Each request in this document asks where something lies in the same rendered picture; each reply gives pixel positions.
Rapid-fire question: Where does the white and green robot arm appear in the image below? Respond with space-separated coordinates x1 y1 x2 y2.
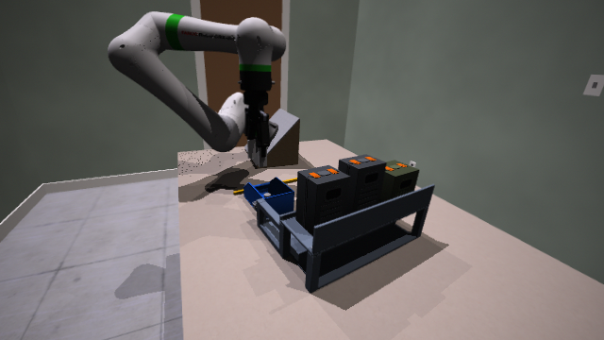
108 11 286 152

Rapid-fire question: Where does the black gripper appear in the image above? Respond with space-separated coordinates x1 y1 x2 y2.
243 92 270 167

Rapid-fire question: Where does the olive green tool case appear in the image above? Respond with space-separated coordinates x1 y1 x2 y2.
379 160 419 203

